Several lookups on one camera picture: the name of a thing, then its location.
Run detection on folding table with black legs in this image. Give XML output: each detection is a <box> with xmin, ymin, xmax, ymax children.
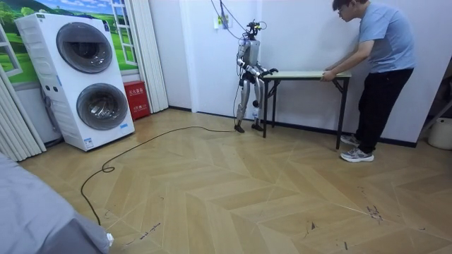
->
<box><xmin>261</xmin><ymin>71</ymin><xmax>352</xmax><ymax>150</ymax></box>

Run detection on robot body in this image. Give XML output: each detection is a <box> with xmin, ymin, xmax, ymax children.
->
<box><xmin>238</xmin><ymin>20</ymin><xmax>268</xmax><ymax>69</ymax></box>

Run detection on robot legs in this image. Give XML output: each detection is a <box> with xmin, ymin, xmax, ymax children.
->
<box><xmin>233</xmin><ymin>68</ymin><xmax>266</xmax><ymax>134</ymax></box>

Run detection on white folding curtain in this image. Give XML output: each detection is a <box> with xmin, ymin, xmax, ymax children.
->
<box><xmin>124</xmin><ymin>0</ymin><xmax>170</xmax><ymax>114</ymax></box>
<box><xmin>0</xmin><ymin>65</ymin><xmax>47</xmax><ymax>163</ymax></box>

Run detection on white bin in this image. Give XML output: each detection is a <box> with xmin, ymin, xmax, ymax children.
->
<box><xmin>427</xmin><ymin>117</ymin><xmax>452</xmax><ymax>151</ymax></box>

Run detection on red fire equipment box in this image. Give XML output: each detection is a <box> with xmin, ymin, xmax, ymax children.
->
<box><xmin>123</xmin><ymin>80</ymin><xmax>152</xmax><ymax>122</ymax></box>

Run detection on white washing machine tower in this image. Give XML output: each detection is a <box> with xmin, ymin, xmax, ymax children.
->
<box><xmin>14</xmin><ymin>12</ymin><xmax>136</xmax><ymax>152</ymax></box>

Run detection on grey bed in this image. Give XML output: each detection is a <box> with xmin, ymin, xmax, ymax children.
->
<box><xmin>0</xmin><ymin>152</ymin><xmax>114</xmax><ymax>254</ymax></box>

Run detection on white wall socket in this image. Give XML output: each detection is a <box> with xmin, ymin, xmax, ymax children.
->
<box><xmin>213</xmin><ymin>13</ymin><xmax>234</xmax><ymax>30</ymax></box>

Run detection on cable bundle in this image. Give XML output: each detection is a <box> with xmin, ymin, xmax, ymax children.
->
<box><xmin>210</xmin><ymin>0</ymin><xmax>249</xmax><ymax>40</ymax></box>

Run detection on black floor cable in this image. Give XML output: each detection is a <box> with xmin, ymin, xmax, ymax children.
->
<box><xmin>80</xmin><ymin>79</ymin><xmax>245</xmax><ymax>226</ymax></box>

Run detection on grey drain hose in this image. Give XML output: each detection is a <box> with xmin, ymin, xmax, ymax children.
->
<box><xmin>40</xmin><ymin>87</ymin><xmax>64</xmax><ymax>144</ymax></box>

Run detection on landscape wall poster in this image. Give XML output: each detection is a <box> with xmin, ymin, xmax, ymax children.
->
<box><xmin>0</xmin><ymin>0</ymin><xmax>141</xmax><ymax>86</ymax></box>

